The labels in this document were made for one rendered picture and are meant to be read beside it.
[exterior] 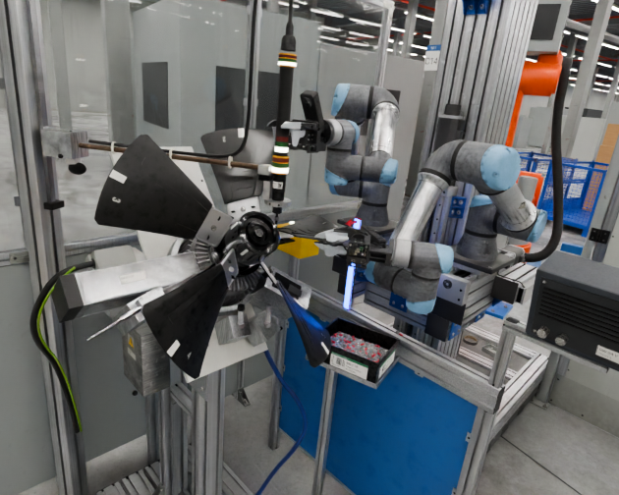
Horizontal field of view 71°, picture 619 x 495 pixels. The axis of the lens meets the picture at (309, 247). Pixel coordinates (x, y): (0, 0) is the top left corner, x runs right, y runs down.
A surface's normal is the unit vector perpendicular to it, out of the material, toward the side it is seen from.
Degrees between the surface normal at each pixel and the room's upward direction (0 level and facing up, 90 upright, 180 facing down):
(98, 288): 50
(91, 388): 90
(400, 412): 90
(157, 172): 75
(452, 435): 90
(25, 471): 90
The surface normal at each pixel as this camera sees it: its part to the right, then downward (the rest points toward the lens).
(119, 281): 0.58, -0.38
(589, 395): -0.72, 0.17
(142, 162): 0.39, 0.05
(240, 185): -0.17, -0.35
